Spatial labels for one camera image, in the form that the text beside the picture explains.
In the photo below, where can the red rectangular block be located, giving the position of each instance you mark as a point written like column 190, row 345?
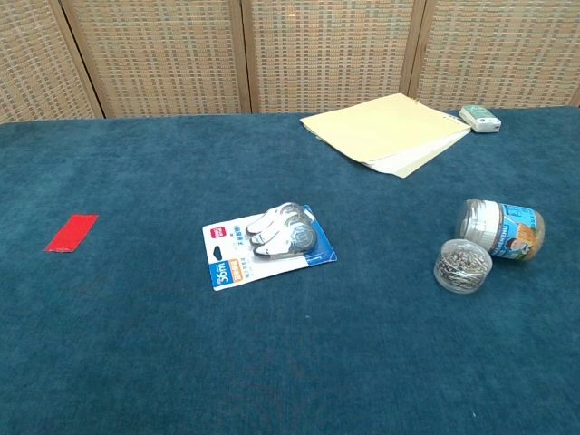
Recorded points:
column 71, row 233

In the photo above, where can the correction tape blister pack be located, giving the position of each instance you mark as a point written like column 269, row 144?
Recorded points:
column 267, row 247

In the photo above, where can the teal blue table cloth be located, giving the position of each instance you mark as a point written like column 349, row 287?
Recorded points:
column 290, row 317

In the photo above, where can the cream loose-leaf paper stack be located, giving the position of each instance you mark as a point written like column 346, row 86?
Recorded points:
column 385, row 133

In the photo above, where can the woven rattan folding screen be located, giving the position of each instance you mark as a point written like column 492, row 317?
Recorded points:
column 290, row 54

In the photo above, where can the clear paper clip tub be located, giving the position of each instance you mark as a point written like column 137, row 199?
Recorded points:
column 462, row 267

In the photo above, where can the clear jar with blue label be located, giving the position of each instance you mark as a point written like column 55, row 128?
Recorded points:
column 503, row 229

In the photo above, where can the small green white packet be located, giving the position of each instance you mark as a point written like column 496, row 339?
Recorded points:
column 479, row 118

